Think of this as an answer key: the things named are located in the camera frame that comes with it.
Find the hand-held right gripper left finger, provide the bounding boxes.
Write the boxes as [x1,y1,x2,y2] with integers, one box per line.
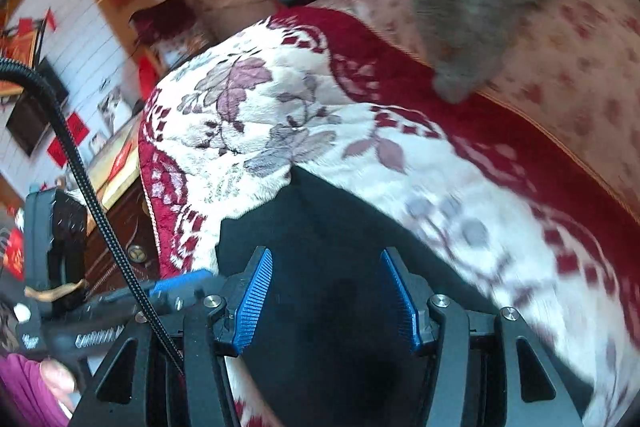
[71,245,275,427]

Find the grey fleece blanket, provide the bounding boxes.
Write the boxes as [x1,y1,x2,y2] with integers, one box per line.
[407,0,603,104]

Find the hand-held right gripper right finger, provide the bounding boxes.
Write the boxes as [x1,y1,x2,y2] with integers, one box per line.
[380,248,585,427]

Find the person's left forearm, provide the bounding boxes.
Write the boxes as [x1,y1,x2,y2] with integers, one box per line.
[0,351,71,427]

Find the black pants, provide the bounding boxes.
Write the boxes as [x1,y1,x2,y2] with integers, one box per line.
[214,164,603,427]

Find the red wall decoration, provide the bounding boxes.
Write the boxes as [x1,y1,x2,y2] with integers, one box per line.
[0,6,57,70]

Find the thick black braided cable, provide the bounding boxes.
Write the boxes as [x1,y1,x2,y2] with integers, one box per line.
[0,59,185,377]

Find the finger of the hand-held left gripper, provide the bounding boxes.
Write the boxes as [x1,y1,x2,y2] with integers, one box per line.
[85,269,217,314]

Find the black wall television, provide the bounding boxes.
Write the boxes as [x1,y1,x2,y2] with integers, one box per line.
[4,56,71,158]

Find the white red floral fleece blanket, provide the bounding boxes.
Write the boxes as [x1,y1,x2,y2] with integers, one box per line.
[137,6,640,427]

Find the dark wooden cabinet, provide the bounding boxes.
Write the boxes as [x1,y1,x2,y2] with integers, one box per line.
[81,174,162,300]

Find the pink floral bed sheet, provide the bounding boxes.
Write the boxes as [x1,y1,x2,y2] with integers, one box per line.
[319,0,640,210]

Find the person's left hand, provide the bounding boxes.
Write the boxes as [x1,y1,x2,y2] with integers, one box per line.
[40,356,82,414]

